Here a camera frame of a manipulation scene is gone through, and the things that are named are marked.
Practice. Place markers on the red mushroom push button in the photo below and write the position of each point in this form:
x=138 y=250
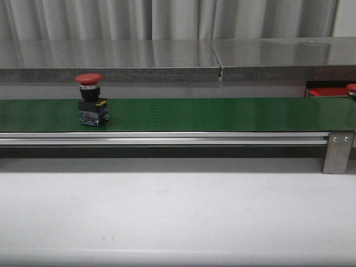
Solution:
x=352 y=90
x=92 y=108

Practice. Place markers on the grey stone countertop shelf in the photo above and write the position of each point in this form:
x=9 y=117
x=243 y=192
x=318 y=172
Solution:
x=228 y=60

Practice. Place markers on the green conveyor belt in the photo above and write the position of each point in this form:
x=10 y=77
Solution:
x=186 y=114

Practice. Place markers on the red plastic tray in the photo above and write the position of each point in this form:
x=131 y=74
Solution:
x=326 y=92

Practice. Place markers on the grey pleated curtain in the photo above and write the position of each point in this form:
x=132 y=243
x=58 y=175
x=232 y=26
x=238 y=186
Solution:
x=111 y=20

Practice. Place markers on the steel conveyor support bracket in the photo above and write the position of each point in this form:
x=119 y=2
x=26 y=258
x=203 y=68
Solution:
x=338 y=151

